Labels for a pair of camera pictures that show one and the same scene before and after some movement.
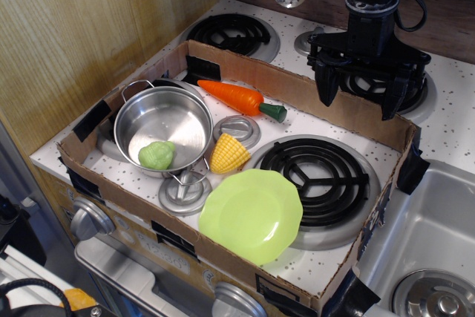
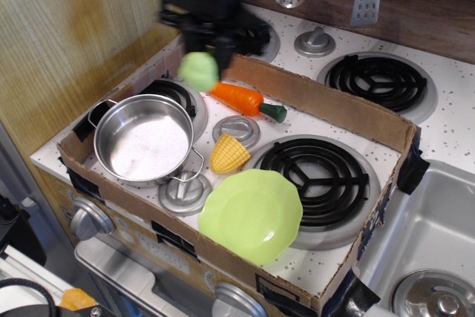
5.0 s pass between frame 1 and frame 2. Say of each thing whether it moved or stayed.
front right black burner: stayed
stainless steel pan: moved
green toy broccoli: moved
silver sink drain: stayed
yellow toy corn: stayed
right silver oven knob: stayed
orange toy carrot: stayed
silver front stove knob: stayed
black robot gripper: moved
